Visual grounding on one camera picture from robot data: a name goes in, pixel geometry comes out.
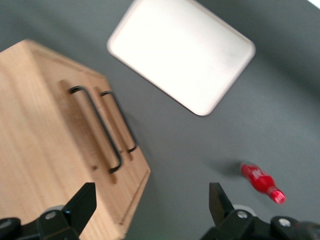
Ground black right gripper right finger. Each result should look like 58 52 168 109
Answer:
199 182 274 240

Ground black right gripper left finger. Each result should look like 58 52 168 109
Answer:
34 182 98 240

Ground wooden drawer with wide front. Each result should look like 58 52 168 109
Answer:
57 79 118 185

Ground long black wire drawer handle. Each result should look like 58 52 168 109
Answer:
67 85 124 175

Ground wooden drawer with narrow front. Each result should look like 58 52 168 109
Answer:
93 86 135 161

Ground wooden drawer cabinet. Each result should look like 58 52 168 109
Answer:
0 38 152 240

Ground red soda bottle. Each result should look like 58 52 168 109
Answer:
240 162 287 205

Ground cream rectangular tray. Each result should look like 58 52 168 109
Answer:
106 0 257 117

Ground short black wire drawer handle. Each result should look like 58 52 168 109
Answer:
99 90 138 154

